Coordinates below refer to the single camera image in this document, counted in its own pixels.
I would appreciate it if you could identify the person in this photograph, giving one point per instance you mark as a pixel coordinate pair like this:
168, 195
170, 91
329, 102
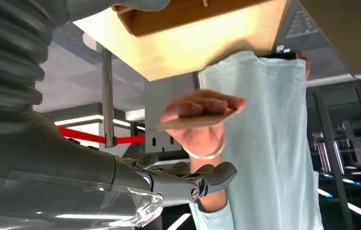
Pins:
272, 143

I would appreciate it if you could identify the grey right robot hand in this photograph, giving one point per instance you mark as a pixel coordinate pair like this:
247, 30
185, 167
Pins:
56, 177

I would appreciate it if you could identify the grey laptop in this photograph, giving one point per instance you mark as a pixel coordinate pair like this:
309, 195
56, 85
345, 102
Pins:
301, 28

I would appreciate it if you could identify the grey standing panel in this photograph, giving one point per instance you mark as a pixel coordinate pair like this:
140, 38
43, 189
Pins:
161, 108

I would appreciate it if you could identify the chrome stanchion post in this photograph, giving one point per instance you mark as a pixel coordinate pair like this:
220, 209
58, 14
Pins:
108, 95

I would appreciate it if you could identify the red barrier belt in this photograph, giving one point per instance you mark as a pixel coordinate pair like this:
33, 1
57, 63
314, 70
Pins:
81, 135

